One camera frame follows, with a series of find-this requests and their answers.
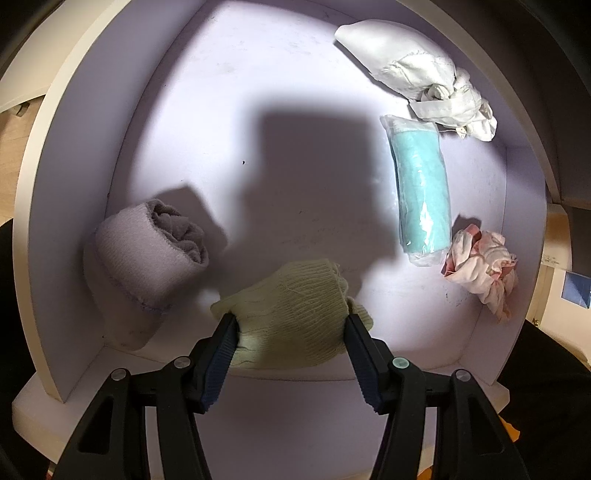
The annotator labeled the pale green knit sock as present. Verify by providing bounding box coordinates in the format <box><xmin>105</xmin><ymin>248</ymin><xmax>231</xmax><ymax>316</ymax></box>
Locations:
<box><xmin>211</xmin><ymin>259</ymin><xmax>374</xmax><ymax>370</ymax></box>

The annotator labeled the pink garment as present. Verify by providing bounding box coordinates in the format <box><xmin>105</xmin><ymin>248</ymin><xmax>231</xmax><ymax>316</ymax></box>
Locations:
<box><xmin>443</xmin><ymin>224</ymin><xmax>518</xmax><ymax>322</ymax></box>

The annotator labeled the teal cloth in plastic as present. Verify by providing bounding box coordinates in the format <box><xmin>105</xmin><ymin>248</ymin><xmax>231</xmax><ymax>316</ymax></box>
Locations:
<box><xmin>380</xmin><ymin>115</ymin><xmax>452</xmax><ymax>267</ymax></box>

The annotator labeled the white crumpled cloth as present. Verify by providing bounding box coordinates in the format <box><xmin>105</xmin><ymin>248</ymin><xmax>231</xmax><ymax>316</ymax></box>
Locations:
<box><xmin>335</xmin><ymin>19</ymin><xmax>498</xmax><ymax>142</ymax></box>

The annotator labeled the lavender sock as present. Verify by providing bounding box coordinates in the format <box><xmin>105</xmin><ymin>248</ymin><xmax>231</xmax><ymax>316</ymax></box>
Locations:
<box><xmin>83</xmin><ymin>199</ymin><xmax>209</xmax><ymax>351</ymax></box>

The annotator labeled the white bed drawer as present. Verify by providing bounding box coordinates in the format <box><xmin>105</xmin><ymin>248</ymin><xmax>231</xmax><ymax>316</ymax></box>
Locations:
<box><xmin>12</xmin><ymin>1</ymin><xmax>548</xmax><ymax>460</ymax></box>

